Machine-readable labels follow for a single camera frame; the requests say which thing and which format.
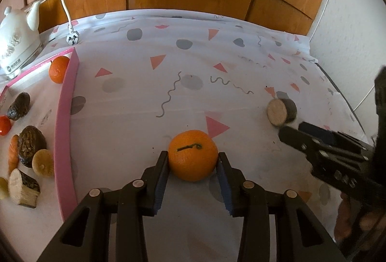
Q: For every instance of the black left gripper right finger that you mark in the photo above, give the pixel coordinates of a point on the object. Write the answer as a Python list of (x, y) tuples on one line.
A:
[(231, 181)]

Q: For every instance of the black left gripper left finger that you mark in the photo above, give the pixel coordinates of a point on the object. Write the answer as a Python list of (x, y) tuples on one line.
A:
[(155, 178)]

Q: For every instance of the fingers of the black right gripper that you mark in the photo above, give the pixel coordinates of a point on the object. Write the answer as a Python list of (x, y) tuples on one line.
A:
[(319, 143)]

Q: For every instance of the orange tangerine with stem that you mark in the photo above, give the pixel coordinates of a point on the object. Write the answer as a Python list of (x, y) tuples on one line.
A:
[(192, 155)]

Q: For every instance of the small tan longan fruit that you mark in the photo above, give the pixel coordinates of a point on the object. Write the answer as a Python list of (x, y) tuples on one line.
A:
[(43, 163)]

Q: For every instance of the dark brown round fruit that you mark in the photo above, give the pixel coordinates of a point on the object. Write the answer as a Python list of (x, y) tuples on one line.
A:
[(30, 141)]

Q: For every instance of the small tan round fruit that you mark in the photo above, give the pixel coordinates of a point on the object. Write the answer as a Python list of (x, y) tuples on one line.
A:
[(3, 188)]

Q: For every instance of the dark brown wrinkled fruit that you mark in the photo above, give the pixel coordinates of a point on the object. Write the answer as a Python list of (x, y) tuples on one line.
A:
[(20, 107)]

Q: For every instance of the red tomato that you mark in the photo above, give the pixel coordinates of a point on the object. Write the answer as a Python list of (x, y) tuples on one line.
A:
[(5, 125)]

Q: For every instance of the patterned white tablecloth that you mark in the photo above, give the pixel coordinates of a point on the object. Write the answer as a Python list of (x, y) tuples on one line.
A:
[(146, 76)]

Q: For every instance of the pink-edged white tray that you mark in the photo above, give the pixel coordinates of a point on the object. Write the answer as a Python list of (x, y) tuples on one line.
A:
[(60, 135)]

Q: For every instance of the orange carrot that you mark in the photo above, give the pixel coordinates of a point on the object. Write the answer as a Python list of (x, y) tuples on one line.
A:
[(13, 159)]

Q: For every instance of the white ceramic electric kettle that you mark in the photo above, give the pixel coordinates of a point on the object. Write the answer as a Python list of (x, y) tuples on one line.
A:
[(20, 38)]

